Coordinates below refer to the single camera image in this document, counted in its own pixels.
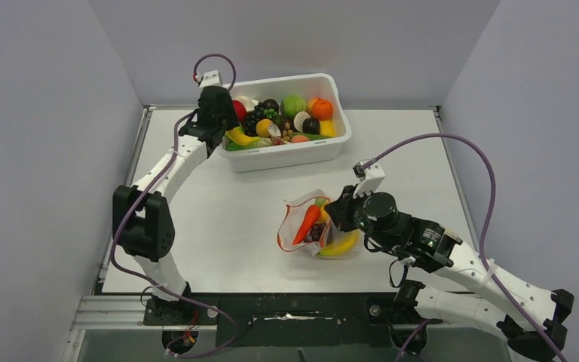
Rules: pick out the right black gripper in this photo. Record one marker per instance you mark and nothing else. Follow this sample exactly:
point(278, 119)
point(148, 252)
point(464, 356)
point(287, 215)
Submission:
point(340, 209)

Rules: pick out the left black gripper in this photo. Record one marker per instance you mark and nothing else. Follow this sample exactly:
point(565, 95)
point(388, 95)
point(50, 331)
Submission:
point(231, 122)

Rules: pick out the toy carrot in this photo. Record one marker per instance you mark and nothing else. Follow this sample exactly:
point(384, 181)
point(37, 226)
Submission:
point(310, 217)

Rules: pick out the single yellow toy banana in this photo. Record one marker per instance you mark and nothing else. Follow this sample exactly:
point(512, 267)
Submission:
point(238, 136)

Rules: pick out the dark purple toy grapes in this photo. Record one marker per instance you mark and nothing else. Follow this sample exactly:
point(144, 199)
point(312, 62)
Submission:
point(315, 233)

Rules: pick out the yellow toy banana bunch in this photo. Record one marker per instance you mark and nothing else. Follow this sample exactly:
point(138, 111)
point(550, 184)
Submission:
point(339, 244)

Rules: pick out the clear orange-zip bag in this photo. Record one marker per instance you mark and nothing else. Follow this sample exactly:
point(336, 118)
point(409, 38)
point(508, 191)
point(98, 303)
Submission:
point(295, 211)

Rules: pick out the yellow toy bell pepper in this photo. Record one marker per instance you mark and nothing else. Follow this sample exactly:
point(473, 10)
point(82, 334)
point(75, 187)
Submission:
point(324, 216)

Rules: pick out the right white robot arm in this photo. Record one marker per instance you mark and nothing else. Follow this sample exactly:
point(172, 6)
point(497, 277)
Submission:
point(528, 318)

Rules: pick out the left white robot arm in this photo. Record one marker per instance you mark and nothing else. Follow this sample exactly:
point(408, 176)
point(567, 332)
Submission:
point(142, 222)

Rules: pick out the white plastic food bin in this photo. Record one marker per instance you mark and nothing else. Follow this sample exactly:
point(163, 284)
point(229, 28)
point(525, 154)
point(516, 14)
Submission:
point(311, 85)

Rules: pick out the red toy apple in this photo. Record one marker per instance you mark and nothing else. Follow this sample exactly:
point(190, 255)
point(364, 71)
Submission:
point(240, 111)

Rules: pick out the white toy garlic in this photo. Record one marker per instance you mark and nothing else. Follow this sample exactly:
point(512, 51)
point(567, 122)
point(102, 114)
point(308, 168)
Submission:
point(247, 102)

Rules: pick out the yellow toy lemon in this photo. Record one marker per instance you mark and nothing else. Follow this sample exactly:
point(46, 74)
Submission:
point(262, 127)

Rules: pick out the black toy grapes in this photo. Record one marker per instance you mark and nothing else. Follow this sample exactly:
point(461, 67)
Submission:
point(268, 109)

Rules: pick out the green toy leaf vegetable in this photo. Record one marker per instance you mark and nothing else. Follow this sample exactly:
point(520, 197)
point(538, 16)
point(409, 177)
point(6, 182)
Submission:
point(261, 143)

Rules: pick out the white toy mushroom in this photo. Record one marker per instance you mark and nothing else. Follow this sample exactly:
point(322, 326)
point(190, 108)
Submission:
point(274, 131)

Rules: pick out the green toy cabbage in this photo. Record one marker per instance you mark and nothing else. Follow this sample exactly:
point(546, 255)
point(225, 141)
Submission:
point(292, 105)

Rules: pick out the toy peach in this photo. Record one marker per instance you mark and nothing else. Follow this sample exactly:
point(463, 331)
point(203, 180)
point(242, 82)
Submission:
point(298, 138)

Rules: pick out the yellow toy fruit slice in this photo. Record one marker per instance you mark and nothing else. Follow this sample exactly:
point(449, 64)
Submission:
point(327, 129)

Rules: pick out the dark toy eggplant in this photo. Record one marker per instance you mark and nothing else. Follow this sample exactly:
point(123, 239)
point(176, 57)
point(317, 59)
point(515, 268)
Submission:
point(311, 126)

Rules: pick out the orange toy tangerine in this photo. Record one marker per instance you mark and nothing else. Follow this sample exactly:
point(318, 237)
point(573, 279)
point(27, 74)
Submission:
point(323, 110)

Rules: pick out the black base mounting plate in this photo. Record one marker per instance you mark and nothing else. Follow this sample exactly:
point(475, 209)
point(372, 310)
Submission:
point(214, 323)

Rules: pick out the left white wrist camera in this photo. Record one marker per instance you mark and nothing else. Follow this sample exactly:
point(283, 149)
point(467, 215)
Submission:
point(209, 79)

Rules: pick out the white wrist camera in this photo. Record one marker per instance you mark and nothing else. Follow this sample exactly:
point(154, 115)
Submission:
point(370, 175)
point(209, 79)

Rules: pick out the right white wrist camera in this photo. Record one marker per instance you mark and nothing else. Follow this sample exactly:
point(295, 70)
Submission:
point(370, 175)

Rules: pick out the aluminium table frame rail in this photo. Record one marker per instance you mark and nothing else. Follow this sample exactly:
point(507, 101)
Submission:
point(76, 335)

